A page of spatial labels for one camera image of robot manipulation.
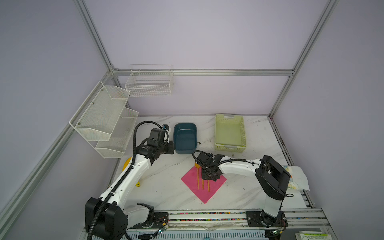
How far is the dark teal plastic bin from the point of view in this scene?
3.35 ft

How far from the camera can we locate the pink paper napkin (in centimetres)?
82

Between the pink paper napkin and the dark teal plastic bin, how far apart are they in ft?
0.55
